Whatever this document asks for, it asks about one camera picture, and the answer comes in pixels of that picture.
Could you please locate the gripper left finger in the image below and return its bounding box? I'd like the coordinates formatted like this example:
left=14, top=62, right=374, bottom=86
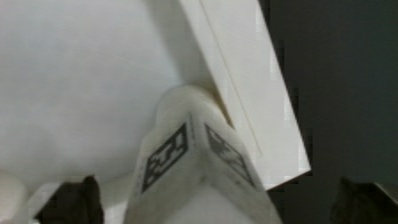
left=30, top=175, right=104, bottom=224

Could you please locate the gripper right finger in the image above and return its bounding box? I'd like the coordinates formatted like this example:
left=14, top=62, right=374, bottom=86
left=330, top=177, right=398, bottom=224

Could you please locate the white right fence bar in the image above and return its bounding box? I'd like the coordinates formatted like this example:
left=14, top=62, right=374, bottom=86
left=177, top=0, right=310, bottom=189

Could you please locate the white square tabletop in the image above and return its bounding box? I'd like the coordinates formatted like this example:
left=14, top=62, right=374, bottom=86
left=0, top=0, right=237, bottom=224

